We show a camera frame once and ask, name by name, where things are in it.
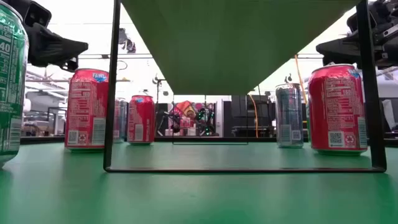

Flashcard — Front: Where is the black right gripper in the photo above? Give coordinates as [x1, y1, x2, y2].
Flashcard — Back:
[316, 0, 398, 70]

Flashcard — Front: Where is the red Fanta soda can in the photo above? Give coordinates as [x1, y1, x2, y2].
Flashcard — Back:
[64, 68, 110, 153]
[307, 63, 368, 156]
[127, 95, 155, 146]

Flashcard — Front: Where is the blue silver Red Bull can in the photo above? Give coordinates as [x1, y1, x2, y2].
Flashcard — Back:
[275, 83, 305, 149]
[113, 97, 129, 144]

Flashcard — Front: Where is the black ceiling-mounted device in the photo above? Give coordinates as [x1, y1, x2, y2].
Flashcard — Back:
[118, 27, 137, 54]

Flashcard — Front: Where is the grey storage rack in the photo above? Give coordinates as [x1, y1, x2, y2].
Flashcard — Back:
[21, 90, 68, 137]

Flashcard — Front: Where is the white plastic cover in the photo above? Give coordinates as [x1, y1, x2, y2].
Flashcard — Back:
[381, 98, 398, 132]

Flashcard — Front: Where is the green tray table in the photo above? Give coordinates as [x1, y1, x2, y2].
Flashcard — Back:
[20, 135, 398, 147]

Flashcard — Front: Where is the black cabinet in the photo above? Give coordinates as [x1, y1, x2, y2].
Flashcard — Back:
[223, 95, 276, 138]

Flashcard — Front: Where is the background robot rig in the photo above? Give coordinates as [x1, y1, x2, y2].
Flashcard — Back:
[195, 107, 217, 137]

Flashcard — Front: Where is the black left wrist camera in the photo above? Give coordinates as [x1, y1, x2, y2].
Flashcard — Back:
[23, 0, 53, 28]

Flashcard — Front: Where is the yellow extension cable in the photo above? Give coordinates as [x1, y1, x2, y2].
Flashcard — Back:
[294, 54, 309, 105]

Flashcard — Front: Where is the wooden shelf with black frame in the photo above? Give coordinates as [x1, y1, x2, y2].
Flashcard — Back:
[103, 0, 387, 174]

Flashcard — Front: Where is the orange hanging cable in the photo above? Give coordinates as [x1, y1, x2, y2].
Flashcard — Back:
[248, 94, 259, 139]

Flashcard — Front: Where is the colourful patterned wall poster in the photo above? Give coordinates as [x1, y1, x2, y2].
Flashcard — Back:
[167, 100, 217, 137]

